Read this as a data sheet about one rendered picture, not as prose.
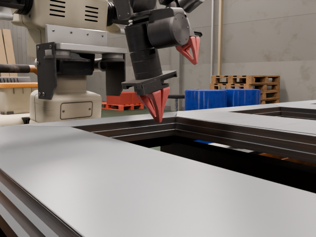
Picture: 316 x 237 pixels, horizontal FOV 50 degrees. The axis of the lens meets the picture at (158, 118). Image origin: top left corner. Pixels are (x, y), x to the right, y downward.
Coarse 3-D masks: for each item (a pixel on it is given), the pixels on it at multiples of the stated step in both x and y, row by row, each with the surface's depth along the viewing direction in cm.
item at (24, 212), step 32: (96, 128) 67; (128, 128) 71; (160, 128) 76; (192, 128) 75; (224, 128) 69; (256, 128) 63; (0, 192) 32; (0, 224) 30; (32, 224) 25; (64, 224) 22
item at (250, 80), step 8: (216, 80) 697; (232, 80) 669; (240, 80) 786; (248, 80) 645; (256, 80) 759; (264, 80) 685; (272, 80) 734; (216, 88) 706; (240, 88) 788; (248, 88) 644; (256, 88) 759; (264, 88) 688; (272, 88) 733; (264, 96) 690; (272, 96) 731
